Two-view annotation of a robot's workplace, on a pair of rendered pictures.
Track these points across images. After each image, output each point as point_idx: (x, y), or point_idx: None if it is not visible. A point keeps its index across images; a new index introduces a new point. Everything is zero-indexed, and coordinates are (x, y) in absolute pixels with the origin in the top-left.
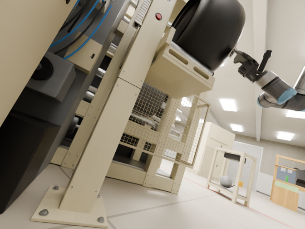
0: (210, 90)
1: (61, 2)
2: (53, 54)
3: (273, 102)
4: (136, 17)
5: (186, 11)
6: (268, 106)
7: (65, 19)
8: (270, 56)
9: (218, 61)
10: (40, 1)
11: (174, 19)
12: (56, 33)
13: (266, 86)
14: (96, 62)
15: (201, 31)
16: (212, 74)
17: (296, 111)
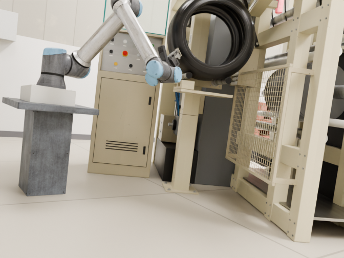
0: (182, 91)
1: (147, 107)
2: (177, 115)
3: (159, 83)
4: None
5: (221, 7)
6: (171, 82)
7: (156, 107)
8: (159, 50)
9: (181, 65)
10: (138, 113)
11: None
12: (155, 113)
13: None
14: (216, 100)
15: None
16: (185, 76)
17: (158, 77)
